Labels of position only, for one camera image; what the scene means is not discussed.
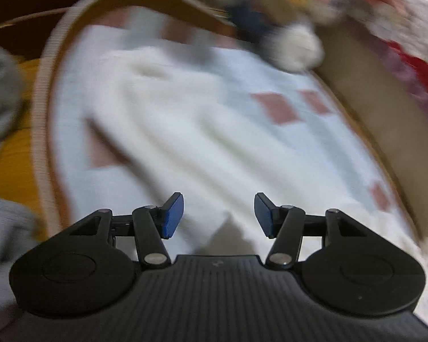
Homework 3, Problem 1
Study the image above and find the white fleece garment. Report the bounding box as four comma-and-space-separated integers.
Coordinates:
79, 45, 428, 268

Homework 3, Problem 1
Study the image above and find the yellow bed sheet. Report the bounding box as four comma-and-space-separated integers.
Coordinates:
0, 59, 45, 221

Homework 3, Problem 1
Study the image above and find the grey cloth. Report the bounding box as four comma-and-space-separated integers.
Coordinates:
0, 43, 40, 314

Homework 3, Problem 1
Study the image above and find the white plush toy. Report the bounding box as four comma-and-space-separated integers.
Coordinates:
203, 0, 361, 72

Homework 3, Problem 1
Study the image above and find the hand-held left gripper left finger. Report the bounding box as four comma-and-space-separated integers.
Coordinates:
68, 192, 185, 266

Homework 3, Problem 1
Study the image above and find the checkered white and pink mat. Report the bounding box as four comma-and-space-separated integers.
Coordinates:
32, 5, 419, 257

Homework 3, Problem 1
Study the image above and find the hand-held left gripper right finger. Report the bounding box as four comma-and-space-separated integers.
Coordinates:
254, 192, 369, 268

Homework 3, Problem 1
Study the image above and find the floral red and white blanket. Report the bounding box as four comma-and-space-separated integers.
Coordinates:
353, 0, 428, 136

